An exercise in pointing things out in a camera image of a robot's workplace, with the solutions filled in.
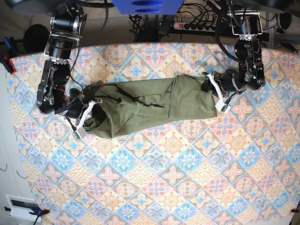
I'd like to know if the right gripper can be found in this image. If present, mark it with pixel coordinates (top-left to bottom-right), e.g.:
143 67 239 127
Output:
55 99 89 119

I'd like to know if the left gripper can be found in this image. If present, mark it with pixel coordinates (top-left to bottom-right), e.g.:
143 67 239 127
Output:
201 69 246 94

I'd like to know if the green t-shirt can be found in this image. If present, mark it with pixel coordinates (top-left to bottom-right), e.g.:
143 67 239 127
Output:
83 75 217 139

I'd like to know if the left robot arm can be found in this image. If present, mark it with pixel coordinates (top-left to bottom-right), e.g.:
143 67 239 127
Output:
207 0 265 93

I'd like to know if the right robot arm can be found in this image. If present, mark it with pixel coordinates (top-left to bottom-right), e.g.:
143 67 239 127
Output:
6 0 87 119

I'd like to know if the white power strip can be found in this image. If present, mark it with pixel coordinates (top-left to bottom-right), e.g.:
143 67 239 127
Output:
173 22 216 32

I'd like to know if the black round stool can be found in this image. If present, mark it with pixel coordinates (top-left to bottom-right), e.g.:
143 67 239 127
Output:
23 24 49 53

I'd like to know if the blue clamp upper left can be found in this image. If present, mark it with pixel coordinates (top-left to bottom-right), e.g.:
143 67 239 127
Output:
0 37 16 75

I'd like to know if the blue clamp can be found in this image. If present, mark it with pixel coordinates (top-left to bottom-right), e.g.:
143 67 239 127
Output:
0 37 16 75
4 206 50 222

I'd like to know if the patterned tablecloth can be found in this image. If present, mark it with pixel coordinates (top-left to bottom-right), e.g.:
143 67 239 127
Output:
6 49 300 225

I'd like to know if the blue clamp lower left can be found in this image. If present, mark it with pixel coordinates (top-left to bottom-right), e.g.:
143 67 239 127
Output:
4 206 50 222

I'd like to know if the orange clamp lower right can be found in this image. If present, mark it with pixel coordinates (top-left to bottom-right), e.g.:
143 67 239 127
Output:
290 208 299 213

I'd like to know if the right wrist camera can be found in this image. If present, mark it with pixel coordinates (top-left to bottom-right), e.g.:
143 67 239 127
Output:
75 127 87 139

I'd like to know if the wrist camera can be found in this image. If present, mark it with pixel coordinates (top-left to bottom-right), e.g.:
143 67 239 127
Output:
215 99 231 114
75 127 87 139

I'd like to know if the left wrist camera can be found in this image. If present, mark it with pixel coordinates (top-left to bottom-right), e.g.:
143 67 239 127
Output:
215 99 231 114

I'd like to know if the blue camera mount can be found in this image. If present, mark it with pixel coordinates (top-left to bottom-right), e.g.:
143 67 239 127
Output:
112 0 184 15

